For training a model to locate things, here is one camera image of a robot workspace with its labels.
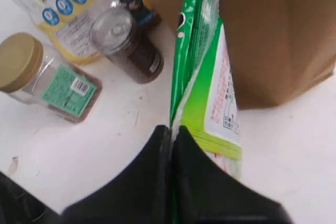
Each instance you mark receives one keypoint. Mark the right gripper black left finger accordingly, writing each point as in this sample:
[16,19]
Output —
[141,193]

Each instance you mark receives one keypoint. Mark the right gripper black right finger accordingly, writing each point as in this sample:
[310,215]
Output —
[206,194]

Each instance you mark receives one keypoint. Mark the green white snack packet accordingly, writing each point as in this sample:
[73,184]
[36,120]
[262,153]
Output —
[203,97]

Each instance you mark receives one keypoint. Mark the brown paper bag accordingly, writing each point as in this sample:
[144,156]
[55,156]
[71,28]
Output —
[278,49]

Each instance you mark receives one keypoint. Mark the white cotton candy bag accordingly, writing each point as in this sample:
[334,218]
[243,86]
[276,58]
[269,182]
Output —
[67,22]

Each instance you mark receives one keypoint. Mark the yellow-lidded clear plastic jar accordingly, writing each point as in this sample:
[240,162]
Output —
[37,73]

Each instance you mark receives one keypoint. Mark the clear-lidded dark brown can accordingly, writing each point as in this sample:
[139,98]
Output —
[116,35]

